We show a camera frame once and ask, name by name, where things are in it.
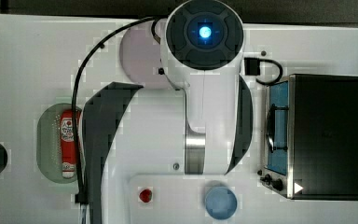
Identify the lilac round plate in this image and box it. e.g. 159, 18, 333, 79
119, 21, 171, 89

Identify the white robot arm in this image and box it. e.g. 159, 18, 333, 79
80, 0, 253, 224

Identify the green perforated strainer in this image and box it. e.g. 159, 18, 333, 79
36, 103, 77, 184

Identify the black toaster oven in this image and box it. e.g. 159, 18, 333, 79
258, 74, 358, 201

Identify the black cable with plug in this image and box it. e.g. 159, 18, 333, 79
243, 57, 284, 86

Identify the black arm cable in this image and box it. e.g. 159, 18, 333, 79
71, 16, 157, 205

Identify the red plush ketchup bottle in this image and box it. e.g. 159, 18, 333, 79
59, 110, 76, 179

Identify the blue bowl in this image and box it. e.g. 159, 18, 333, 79
204, 186, 238, 220

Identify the small red strawberry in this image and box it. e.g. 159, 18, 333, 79
139, 189, 152, 203

